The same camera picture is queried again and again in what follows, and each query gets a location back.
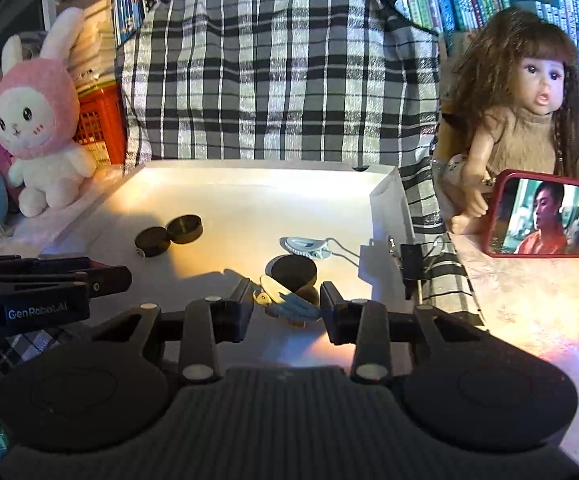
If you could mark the pink hooded bunny plush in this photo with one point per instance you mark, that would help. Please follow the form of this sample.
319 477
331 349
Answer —
34 110

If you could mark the black and white plaid cloth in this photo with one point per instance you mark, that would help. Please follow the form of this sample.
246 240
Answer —
269 85

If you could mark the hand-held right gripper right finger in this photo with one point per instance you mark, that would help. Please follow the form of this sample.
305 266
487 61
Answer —
330 315

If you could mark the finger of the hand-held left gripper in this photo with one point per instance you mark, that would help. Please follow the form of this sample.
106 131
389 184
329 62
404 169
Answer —
109 281
29 264

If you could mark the black binder clip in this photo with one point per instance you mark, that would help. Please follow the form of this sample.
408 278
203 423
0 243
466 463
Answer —
410 260

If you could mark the white cardboard box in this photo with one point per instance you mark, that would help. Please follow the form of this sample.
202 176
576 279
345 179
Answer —
229 200

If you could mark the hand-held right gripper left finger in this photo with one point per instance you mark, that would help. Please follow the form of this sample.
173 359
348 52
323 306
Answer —
239 315

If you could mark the brown haired doll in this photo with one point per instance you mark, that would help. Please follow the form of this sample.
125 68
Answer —
514 125

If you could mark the row of upright blue books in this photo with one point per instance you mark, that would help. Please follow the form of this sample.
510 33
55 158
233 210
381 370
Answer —
129 5

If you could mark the stack of white books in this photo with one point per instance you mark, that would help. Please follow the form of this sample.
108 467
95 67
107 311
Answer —
94 35

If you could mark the brown round bead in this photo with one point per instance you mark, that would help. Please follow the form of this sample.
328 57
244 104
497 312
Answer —
307 294

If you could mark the phone in red case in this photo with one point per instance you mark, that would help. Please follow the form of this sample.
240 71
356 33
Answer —
544 215

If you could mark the red plastic crate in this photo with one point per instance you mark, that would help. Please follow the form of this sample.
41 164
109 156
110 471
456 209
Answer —
104 120

